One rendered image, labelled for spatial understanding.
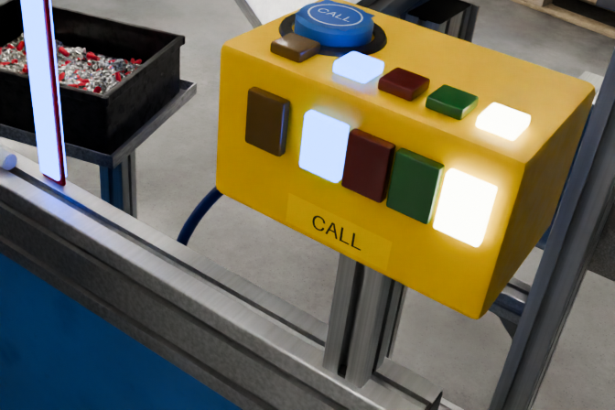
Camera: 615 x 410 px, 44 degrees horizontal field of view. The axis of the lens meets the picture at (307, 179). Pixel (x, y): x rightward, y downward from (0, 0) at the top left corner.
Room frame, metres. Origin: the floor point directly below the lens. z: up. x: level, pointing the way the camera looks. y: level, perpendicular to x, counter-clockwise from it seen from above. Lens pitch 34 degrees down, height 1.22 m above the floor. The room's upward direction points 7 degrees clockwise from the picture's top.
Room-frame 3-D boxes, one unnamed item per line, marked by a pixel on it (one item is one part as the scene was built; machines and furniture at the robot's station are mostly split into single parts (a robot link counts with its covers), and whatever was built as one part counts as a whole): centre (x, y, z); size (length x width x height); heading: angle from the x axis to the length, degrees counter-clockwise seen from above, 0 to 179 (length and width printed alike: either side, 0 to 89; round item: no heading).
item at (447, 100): (0.30, -0.06, 1.08); 0.02 x 0.02 x 0.01; 59
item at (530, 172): (0.34, -0.04, 1.02); 0.16 x 0.10 x 0.11; 59
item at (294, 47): (0.34, 0.01, 1.08); 0.02 x 0.02 x 0.01; 59
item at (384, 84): (0.31, -0.04, 1.08); 0.02 x 0.02 x 0.01; 59
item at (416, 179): (0.28, -0.05, 1.04); 0.02 x 0.01 x 0.03; 59
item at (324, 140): (0.30, -0.01, 1.04); 0.02 x 0.01 x 0.03; 59
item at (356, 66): (0.32, -0.02, 1.08); 0.02 x 0.02 x 0.01; 59
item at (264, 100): (0.32, 0.02, 1.04); 0.02 x 0.01 x 0.03; 59
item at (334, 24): (0.37, 0.00, 1.08); 0.04 x 0.04 x 0.02
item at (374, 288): (0.34, -0.04, 0.92); 0.03 x 0.03 x 0.12; 59
